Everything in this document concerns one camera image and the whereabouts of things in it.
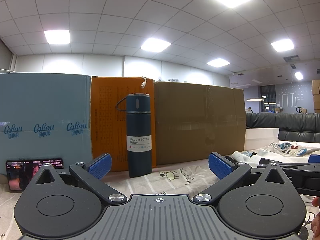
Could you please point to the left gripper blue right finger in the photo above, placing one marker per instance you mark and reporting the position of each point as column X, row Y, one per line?
column 231, row 176

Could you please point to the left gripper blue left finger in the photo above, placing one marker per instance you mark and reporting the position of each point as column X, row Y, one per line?
column 89, row 176

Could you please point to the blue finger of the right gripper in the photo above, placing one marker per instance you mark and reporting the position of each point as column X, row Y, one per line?
column 314, row 158

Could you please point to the person's hand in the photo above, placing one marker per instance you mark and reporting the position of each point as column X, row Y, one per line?
column 315, row 225

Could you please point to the white printed garment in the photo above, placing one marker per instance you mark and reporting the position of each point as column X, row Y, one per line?
column 284, row 152

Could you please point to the black leather sofa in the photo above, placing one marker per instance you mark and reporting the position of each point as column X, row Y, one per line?
column 300, row 127

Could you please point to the white flat box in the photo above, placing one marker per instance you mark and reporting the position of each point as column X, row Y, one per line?
column 259, row 137

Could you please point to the orange cardboard box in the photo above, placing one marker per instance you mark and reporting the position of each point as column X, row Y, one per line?
column 108, row 123

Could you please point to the brown cardboard box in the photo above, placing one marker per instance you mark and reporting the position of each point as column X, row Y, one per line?
column 192, row 121

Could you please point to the black smartphone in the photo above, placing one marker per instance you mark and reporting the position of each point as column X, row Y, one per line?
column 21, row 172

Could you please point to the light blue printed box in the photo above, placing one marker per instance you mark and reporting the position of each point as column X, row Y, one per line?
column 45, row 116

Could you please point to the stacked cardboard boxes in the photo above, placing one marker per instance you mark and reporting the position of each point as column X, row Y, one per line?
column 316, row 95

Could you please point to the dark blue vacuum bottle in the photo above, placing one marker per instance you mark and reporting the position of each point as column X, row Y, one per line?
column 138, row 134

